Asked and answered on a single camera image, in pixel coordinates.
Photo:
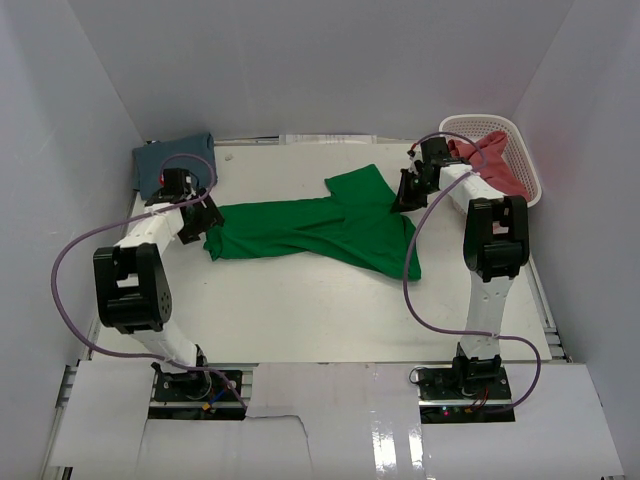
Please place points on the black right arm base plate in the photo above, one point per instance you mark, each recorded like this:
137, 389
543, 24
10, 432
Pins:
442, 401

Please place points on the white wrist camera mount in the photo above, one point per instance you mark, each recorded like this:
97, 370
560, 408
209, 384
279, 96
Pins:
416, 159
193, 179

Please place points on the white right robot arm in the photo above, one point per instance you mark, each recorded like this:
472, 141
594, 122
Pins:
495, 248

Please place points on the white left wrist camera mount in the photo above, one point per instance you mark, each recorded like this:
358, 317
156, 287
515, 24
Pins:
193, 179

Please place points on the pink t shirt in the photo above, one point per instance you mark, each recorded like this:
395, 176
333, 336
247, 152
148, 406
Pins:
497, 173

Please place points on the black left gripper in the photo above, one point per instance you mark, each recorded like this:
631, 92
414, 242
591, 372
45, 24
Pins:
210, 218

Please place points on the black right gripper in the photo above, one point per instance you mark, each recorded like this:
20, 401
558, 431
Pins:
404, 201

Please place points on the folded blue t shirt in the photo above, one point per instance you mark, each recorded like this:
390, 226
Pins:
194, 153

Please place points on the white perforated plastic basket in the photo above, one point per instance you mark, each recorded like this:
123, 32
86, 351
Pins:
516, 154

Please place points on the white paper sheet front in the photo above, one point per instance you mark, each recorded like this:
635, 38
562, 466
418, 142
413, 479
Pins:
333, 421

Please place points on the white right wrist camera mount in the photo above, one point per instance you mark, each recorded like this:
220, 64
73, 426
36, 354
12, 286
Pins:
416, 159

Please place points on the green t shirt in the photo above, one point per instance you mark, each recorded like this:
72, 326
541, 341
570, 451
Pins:
354, 224

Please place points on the white paper label strip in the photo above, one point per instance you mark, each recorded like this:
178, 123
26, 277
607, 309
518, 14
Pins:
326, 139

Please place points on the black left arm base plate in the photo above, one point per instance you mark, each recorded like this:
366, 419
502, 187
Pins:
199, 396

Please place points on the aluminium table edge rail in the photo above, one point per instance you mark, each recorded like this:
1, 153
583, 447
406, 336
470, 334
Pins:
551, 332

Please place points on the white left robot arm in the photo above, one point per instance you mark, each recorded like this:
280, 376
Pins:
133, 293

